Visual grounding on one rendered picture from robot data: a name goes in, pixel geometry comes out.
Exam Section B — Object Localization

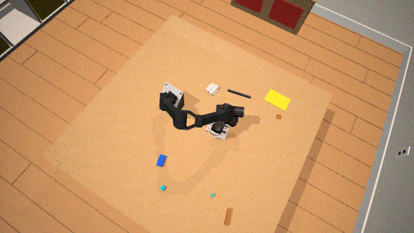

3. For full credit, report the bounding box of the blue rectangular block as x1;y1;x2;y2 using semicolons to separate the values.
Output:
156;154;166;167

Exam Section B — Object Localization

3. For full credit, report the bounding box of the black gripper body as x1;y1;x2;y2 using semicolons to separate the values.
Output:
211;121;224;134

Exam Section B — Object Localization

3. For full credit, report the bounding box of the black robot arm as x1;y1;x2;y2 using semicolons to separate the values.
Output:
159;91;244;130

